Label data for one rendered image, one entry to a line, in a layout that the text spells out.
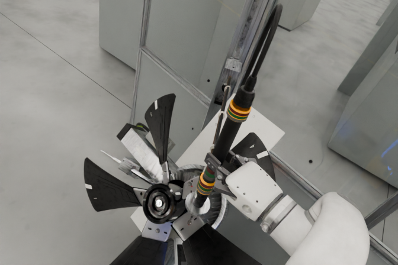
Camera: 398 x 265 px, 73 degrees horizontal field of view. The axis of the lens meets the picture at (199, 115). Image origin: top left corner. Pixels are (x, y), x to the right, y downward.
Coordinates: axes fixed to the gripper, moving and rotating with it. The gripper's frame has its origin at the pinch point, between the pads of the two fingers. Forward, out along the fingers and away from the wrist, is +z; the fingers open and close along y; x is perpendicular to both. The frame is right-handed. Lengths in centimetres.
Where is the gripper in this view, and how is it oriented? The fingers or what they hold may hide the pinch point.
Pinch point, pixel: (219, 157)
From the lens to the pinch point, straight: 63.6
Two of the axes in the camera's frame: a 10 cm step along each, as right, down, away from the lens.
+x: 2.4, -7.3, -6.4
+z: -6.6, -6.0, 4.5
